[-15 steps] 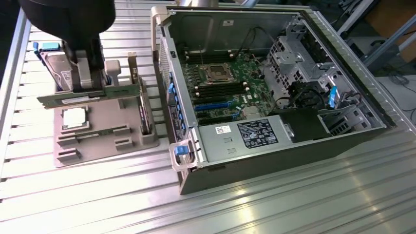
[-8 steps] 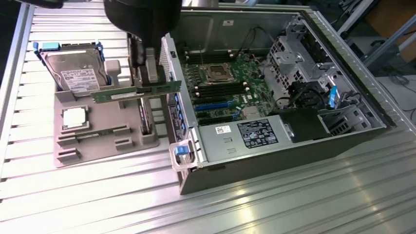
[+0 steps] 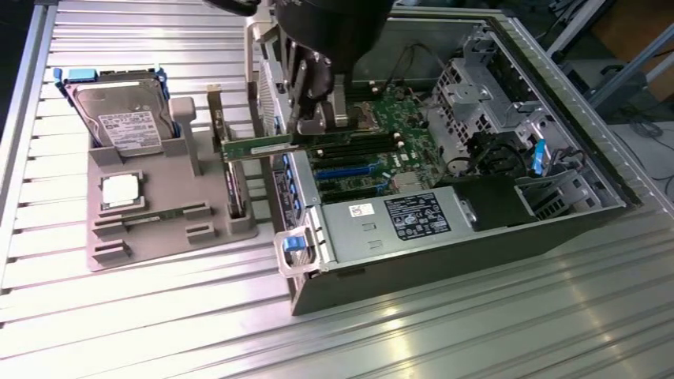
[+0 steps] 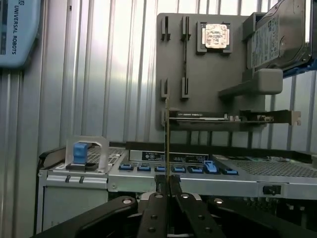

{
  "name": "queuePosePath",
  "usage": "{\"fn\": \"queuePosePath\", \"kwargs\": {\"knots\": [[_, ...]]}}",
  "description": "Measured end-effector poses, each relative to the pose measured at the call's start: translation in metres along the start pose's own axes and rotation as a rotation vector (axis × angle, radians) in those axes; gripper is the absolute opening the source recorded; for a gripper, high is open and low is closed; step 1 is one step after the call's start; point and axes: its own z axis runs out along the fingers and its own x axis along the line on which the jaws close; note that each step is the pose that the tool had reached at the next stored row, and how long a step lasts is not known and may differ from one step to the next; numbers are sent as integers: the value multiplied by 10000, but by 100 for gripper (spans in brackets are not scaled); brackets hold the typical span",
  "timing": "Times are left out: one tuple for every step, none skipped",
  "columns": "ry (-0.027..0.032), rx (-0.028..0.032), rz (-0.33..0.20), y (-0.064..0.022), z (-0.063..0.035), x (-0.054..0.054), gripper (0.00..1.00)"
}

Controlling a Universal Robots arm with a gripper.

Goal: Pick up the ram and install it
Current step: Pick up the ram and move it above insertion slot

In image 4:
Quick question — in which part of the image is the blue disk caddy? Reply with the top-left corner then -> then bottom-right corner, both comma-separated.
281,41 -> 317,80

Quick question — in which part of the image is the silver hard disk drive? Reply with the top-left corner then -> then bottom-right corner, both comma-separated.
249,0 -> 312,69

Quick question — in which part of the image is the blue case latch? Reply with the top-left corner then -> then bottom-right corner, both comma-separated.
72,142 -> 88,166

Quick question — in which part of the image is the silver open PC case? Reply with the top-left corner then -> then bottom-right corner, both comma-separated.
36,140 -> 317,238

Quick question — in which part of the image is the black labelled power supply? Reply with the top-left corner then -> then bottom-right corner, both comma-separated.
128,149 -> 211,164

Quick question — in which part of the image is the black graphics card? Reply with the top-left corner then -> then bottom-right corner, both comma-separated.
168,108 -> 302,126

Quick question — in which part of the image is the silver CPU chip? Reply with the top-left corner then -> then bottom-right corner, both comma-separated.
201,22 -> 230,50

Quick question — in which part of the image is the grey parts rack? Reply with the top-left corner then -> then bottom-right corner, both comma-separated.
155,12 -> 302,132

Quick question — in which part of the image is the blue raised slot clip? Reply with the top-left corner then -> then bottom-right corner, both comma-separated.
203,160 -> 220,174

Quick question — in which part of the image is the blue latch in metal bracket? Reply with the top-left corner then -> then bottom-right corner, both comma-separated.
64,135 -> 110,174

